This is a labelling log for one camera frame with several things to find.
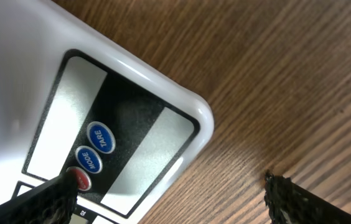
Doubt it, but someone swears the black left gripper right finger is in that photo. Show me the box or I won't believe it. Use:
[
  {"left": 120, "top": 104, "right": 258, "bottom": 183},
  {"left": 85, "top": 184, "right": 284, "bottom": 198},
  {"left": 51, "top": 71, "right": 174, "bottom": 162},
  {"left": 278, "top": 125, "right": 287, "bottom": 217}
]
[{"left": 264, "top": 171, "right": 351, "bottom": 224}]

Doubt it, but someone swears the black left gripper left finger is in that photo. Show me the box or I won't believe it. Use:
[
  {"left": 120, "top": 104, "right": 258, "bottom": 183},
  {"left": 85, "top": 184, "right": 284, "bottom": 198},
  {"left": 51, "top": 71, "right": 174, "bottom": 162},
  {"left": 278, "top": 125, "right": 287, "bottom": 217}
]
[{"left": 0, "top": 172, "right": 78, "bottom": 224}]

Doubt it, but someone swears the white digital kitchen scale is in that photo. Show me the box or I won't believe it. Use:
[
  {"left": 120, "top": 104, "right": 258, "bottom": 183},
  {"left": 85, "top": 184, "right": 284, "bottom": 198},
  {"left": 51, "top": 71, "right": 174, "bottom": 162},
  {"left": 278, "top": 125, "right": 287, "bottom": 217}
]
[{"left": 0, "top": 1, "right": 214, "bottom": 223}]

